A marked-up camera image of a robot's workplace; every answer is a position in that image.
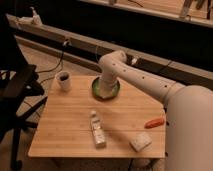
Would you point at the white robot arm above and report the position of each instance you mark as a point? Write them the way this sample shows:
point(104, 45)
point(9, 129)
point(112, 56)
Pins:
point(189, 112)

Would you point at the orange carrot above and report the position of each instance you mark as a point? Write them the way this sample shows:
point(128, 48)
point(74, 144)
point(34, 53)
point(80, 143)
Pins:
point(154, 123)

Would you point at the white spray bottle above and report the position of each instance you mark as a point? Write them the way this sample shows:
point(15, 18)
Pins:
point(36, 17)

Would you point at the clear plastic bottle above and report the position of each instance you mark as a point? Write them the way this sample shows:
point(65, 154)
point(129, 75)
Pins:
point(97, 130)

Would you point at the wooden table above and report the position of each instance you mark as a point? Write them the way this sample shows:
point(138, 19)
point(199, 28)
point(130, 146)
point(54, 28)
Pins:
point(64, 129)

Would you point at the black office chair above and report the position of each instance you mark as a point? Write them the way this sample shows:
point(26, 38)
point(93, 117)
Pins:
point(18, 80)

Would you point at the white sponge block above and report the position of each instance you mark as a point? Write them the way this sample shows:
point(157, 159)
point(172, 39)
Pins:
point(141, 141)

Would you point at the white wall plug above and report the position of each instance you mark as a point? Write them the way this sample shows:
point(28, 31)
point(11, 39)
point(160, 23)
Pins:
point(134, 61)

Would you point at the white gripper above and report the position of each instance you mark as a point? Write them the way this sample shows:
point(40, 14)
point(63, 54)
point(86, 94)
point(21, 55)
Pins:
point(107, 89)

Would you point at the white mug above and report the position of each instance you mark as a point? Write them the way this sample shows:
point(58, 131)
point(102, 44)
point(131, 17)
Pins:
point(63, 79)

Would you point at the green bowl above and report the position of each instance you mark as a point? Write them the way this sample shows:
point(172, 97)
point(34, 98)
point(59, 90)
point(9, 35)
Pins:
point(95, 88)

